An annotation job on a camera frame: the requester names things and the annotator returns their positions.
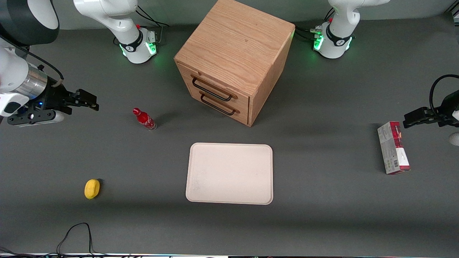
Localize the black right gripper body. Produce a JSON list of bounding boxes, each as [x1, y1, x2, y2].
[[24, 84, 79, 116]]

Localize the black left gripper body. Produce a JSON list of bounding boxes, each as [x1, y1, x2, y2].
[[435, 90, 459, 128]]

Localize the black metal drawer handle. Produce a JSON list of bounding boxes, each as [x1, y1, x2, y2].
[[191, 74, 238, 102], [200, 92, 240, 116]]

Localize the light wooden drawer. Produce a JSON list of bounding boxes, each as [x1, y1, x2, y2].
[[187, 84, 250, 125], [178, 62, 251, 111]]

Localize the oak wooden drawer cabinet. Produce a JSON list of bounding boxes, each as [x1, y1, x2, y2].
[[174, 0, 296, 127]]

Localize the grey and red carton box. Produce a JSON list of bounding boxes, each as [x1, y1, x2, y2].
[[377, 121, 412, 175]]

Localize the red cola bottle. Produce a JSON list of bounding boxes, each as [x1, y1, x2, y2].
[[132, 107, 158, 132]]

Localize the yellow lemon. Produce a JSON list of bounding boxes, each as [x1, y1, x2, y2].
[[84, 179, 101, 200]]

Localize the cream rectangular tray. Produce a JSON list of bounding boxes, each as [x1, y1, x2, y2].
[[185, 142, 274, 205]]

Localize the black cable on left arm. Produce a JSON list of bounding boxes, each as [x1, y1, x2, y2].
[[429, 74, 459, 116]]

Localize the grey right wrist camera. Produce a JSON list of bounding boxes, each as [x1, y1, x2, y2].
[[7, 110, 66, 127]]

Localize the black right arm base cables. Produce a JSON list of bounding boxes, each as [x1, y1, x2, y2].
[[136, 5, 170, 46]]

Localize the black arm base cables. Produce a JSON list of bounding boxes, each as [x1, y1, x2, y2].
[[294, 7, 335, 43], [136, 5, 170, 46]]

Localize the black cable loop on table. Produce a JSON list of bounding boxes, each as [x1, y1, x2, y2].
[[56, 222, 108, 257]]

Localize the black left arm base cables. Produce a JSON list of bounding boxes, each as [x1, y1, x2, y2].
[[294, 7, 335, 43]]

